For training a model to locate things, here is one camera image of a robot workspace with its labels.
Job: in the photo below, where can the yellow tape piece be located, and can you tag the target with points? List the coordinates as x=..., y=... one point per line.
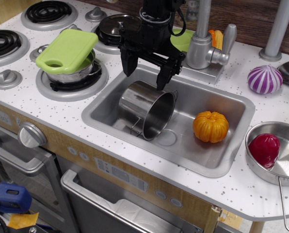
x=19, y=221

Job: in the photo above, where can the steel sink basin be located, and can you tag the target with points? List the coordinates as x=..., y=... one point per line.
x=177, y=143

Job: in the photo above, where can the grey stove knob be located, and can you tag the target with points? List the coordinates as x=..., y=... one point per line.
x=36, y=52
x=9, y=79
x=95, y=15

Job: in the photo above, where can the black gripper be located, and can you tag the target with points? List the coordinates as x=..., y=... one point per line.
x=152, y=43

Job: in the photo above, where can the yellow toy corn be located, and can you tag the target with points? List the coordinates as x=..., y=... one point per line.
x=217, y=38

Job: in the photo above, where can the steel pan with handle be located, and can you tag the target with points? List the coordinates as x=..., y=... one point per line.
x=279, y=173

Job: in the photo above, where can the grey stove knob left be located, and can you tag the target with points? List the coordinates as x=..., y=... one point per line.
x=9, y=79

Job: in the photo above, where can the silver oven dial knob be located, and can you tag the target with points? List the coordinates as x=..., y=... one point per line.
x=31, y=136

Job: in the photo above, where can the black burner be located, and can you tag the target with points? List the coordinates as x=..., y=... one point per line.
x=13, y=46
x=49, y=15

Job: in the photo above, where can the green plastic cutting board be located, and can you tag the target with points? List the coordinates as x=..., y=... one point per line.
x=66, y=52

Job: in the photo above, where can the blue clamp tool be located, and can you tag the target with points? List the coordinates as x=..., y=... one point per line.
x=14, y=199

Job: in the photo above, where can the small steel pot on burner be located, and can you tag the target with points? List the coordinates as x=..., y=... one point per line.
x=87, y=69

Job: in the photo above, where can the grey vertical pole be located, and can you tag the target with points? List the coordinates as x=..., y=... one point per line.
x=271, y=52

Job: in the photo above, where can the back right burner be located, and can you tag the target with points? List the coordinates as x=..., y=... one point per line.
x=106, y=44

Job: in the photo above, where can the dark steel pot lid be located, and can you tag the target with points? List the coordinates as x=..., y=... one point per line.
x=111, y=25

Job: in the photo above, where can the oven door handle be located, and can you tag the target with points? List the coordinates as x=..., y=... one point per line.
x=30, y=162

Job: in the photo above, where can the back left black burner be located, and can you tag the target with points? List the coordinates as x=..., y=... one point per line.
x=49, y=15

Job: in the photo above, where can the purple striped toy onion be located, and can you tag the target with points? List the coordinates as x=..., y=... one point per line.
x=265, y=79

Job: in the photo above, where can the front burner under pot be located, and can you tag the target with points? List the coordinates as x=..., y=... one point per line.
x=73, y=91

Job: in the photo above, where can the grey stove knob middle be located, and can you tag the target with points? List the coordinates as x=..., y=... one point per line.
x=36, y=52

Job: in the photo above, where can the orange toy pumpkin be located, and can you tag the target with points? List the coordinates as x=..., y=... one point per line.
x=210, y=127

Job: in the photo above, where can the silver toy faucet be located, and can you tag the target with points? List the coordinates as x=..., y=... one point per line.
x=204, y=61

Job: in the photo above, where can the green plastic plate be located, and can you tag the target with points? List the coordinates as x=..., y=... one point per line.
x=182, y=42

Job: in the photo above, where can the tall steel pot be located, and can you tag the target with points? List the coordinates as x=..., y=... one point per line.
x=145, y=110

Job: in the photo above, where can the grey stove knob top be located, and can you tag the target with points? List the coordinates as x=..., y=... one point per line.
x=95, y=15

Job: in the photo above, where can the far left black burner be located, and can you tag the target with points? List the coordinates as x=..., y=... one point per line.
x=13, y=46

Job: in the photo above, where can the red toy fruit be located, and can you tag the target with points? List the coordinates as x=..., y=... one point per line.
x=265, y=149

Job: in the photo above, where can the dishwasher door handle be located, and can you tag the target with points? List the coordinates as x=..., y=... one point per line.
x=103, y=207

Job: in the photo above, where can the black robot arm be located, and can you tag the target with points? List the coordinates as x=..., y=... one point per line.
x=160, y=19

